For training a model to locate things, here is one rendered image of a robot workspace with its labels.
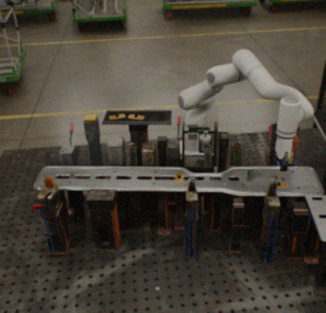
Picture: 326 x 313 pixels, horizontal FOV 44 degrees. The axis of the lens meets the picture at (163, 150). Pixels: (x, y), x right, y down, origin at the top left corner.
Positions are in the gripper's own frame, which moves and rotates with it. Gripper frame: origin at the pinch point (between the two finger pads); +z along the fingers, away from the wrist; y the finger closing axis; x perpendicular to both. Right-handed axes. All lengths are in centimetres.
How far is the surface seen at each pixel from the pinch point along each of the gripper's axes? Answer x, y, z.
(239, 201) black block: -19.4, 11.4, 13.3
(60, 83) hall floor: -220, -359, 112
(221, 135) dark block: -25.6, -25.6, 0.5
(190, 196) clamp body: -41.1, 14.5, 7.8
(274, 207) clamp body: -5.5, 19.8, 8.9
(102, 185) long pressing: -83, 2, 12
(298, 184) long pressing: 9.6, -0.5, 12.3
